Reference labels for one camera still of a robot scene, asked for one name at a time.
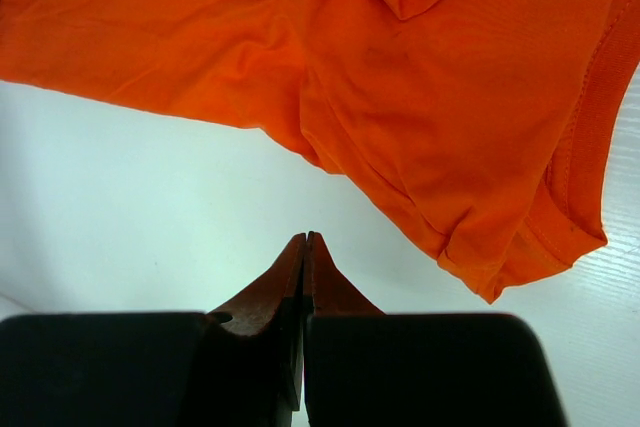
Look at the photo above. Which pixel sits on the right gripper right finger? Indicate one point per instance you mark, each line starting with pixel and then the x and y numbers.
pixel 364 367

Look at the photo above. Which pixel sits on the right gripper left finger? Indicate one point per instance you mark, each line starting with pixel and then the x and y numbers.
pixel 238 365

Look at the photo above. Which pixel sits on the orange t shirt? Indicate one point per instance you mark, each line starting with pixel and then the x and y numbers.
pixel 480 128

